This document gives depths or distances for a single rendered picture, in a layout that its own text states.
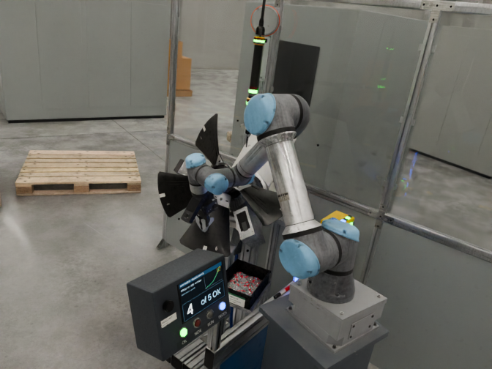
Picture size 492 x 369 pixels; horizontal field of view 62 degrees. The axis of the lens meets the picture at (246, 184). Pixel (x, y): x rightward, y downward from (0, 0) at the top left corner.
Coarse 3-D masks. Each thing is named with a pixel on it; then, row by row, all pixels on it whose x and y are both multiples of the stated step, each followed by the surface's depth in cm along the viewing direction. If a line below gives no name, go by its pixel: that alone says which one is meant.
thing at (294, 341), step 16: (272, 304) 137; (288, 304) 138; (272, 320) 131; (288, 320) 131; (272, 336) 134; (288, 336) 125; (304, 336) 125; (368, 336) 128; (384, 336) 131; (272, 352) 135; (288, 352) 128; (304, 352) 120; (320, 352) 120; (336, 352) 120; (352, 352) 121; (368, 352) 131; (272, 368) 137; (288, 368) 130; (304, 368) 123; (320, 368) 116; (336, 368) 121; (352, 368) 128
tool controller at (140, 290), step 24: (168, 264) 112; (192, 264) 110; (216, 264) 113; (144, 288) 99; (168, 288) 100; (192, 288) 106; (216, 288) 114; (144, 312) 100; (168, 312) 99; (216, 312) 114; (144, 336) 103; (168, 336) 101; (192, 336) 107
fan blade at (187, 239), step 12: (216, 204) 182; (216, 216) 180; (228, 216) 183; (192, 228) 177; (216, 228) 179; (228, 228) 181; (180, 240) 176; (192, 240) 176; (204, 240) 176; (216, 240) 177; (228, 240) 179; (216, 252) 175; (228, 252) 176
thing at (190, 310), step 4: (192, 300) 106; (184, 304) 104; (188, 304) 105; (192, 304) 106; (196, 304) 108; (184, 308) 105; (188, 308) 106; (192, 308) 107; (196, 308) 108; (184, 312) 105; (188, 312) 106; (192, 312) 107; (196, 312) 108; (184, 316) 105; (188, 316) 106; (192, 316) 107; (184, 320) 105
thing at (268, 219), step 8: (240, 192) 176; (248, 192) 177; (256, 192) 178; (264, 192) 179; (272, 192) 180; (248, 200) 173; (256, 200) 173; (264, 200) 173; (272, 200) 174; (256, 208) 169; (264, 208) 169; (272, 208) 170; (264, 216) 166; (272, 216) 167; (280, 216) 167; (264, 224) 164
